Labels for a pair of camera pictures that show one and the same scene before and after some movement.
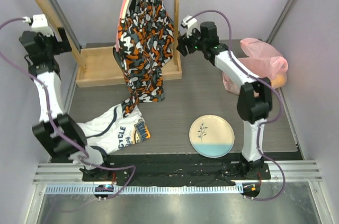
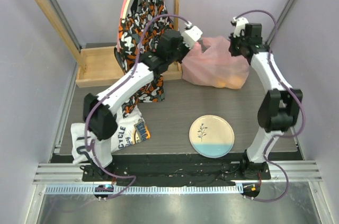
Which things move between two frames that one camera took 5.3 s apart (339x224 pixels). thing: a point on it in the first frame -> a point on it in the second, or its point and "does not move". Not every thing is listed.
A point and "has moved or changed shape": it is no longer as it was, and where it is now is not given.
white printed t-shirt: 110,131 does not move
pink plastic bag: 261,60 has moved or changed shape
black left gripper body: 53,47 -> 179,55
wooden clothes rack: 97,65 does not move
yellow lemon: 279,80 has moved or changed shape
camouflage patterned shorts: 147,42 does not move
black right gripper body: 184,45 -> 233,47
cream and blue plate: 212,136 does not move
